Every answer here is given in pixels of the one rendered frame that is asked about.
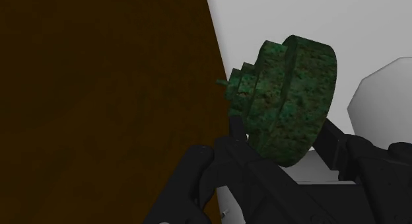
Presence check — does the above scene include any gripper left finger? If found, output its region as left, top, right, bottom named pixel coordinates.
left=143, top=115, right=335, bottom=224

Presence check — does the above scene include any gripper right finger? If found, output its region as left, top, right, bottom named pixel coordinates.
left=312, top=118, right=412, bottom=224

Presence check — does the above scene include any green stepped round object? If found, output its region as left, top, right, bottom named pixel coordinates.
left=216, top=34, right=338, bottom=168

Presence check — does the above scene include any white rounded object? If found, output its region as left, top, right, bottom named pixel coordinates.
left=347, top=56, right=412, bottom=151

